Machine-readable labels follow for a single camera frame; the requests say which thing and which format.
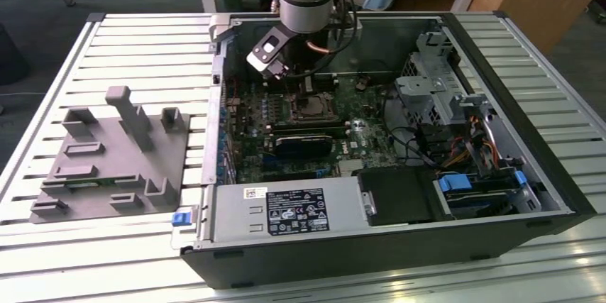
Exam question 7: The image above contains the green motherboard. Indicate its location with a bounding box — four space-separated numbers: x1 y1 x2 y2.
221 75 412 182

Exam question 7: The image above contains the grey power supply unit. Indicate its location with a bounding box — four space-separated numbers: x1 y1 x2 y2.
206 177 375 243

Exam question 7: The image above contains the black and white wrist camera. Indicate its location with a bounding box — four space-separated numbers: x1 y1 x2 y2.
245 26 290 80

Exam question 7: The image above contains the CPU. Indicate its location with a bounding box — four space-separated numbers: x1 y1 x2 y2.
300 97 330 118

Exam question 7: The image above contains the grey parts rack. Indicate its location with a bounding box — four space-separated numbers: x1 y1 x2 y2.
27 84 190 225

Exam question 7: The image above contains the black plastic fan shroud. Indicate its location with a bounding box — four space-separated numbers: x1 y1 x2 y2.
356 167 451 228

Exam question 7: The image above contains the metal socket cover frame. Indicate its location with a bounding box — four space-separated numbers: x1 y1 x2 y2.
288 92 340 121

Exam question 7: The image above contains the green RAM stick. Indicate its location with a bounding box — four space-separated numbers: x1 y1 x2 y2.
64 178 118 188

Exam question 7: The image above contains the metal drive cage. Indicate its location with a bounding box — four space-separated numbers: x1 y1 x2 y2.
395 31 473 126

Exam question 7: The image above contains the hard disk in blue carrier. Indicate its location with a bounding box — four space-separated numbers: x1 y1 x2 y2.
435 171 529 221

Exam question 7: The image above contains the coloured power wire bundle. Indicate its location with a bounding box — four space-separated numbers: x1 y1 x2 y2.
441 114 503 178

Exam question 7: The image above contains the black graphics card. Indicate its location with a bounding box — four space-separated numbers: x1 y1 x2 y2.
272 134 334 160

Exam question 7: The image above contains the black open PC case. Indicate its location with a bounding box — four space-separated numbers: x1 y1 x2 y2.
178 10 596 290

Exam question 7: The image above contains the small silver heatsink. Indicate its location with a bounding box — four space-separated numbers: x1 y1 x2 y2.
337 159 368 176

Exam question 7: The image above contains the CPU socket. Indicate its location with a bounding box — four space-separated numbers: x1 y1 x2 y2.
285 92 340 122

